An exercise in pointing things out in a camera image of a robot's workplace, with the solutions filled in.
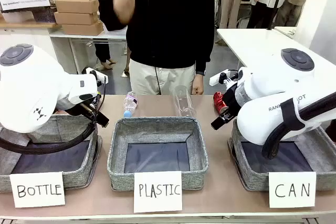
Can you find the wooden shelf board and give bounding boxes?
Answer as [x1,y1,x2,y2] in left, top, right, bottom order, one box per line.
[0,20,62,29]

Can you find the white paper sign PLASTIC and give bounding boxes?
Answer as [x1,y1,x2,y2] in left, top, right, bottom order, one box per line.
[133,170,183,214]

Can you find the beige trousers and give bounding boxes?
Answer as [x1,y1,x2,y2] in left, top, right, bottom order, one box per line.
[129,58,196,96]

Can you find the black sleeved left forearm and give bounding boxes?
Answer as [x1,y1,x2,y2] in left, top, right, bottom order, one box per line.
[194,19,216,73]

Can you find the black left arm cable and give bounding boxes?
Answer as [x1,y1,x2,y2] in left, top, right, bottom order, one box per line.
[0,119,98,156]

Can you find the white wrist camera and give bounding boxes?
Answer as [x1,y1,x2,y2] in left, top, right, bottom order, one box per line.
[209,69,238,87]
[81,67,102,81]

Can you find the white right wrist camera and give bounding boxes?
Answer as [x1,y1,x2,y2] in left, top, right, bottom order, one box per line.
[209,69,238,87]

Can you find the thin black camera cable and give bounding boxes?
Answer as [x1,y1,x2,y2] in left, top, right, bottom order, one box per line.
[88,75,109,141]

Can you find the purple woven basket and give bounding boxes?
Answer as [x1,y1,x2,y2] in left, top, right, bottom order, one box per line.
[30,6,57,24]

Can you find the white paper sign BOTTLE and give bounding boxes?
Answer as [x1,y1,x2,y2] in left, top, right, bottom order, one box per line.
[9,171,66,208]

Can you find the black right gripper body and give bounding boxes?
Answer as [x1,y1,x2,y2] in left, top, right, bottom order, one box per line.
[221,85,242,120]

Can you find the black stand pole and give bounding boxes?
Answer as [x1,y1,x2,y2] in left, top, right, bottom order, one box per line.
[266,0,288,31]

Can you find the white paper sign CAN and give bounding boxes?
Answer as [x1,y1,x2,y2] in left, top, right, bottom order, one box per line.
[268,171,317,209]

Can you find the grey basket with can sign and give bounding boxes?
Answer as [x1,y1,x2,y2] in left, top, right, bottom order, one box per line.
[227,120,336,192]

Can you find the crushed red can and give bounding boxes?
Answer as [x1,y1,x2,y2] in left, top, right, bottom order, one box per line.
[213,91,232,114]

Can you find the white side table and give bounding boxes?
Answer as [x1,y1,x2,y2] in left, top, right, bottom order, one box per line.
[216,27,323,68]

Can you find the clear plastic cup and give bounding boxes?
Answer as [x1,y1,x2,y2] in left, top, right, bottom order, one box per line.
[172,84,197,118]

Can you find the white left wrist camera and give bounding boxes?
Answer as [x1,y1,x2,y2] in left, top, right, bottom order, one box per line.
[81,67,102,81]

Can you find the clear water bottle blue cap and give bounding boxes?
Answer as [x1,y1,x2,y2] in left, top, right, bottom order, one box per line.
[123,91,139,118]

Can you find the grey basket with plastic sign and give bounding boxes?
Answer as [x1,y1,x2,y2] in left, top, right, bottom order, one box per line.
[107,116,210,192]

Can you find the grey basket with bottle sign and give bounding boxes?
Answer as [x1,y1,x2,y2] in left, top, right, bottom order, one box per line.
[0,113,103,193]

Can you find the black hanging cord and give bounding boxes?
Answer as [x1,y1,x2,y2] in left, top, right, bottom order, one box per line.
[154,66,162,95]

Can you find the white table with metal legs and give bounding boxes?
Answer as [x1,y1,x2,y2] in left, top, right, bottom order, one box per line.
[49,24,128,75]

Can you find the person's left hand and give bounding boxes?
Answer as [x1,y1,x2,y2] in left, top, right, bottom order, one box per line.
[191,74,205,95]

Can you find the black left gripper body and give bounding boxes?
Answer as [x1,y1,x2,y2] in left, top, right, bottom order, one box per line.
[68,102,100,121]

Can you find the open brown cardboard box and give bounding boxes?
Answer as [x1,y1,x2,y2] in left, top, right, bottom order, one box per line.
[54,0,100,15]

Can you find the black right arm cable sleeve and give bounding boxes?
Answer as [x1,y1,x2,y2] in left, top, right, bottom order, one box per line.
[261,97,336,160]

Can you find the black hoodie torso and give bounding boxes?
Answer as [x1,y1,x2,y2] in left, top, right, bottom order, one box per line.
[98,0,216,73]

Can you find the black sleeved right forearm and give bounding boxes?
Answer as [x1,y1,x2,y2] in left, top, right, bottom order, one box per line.
[98,0,130,32]

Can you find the closed brown cardboard box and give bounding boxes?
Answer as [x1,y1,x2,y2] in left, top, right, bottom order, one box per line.
[61,20,104,37]
[54,10,99,26]

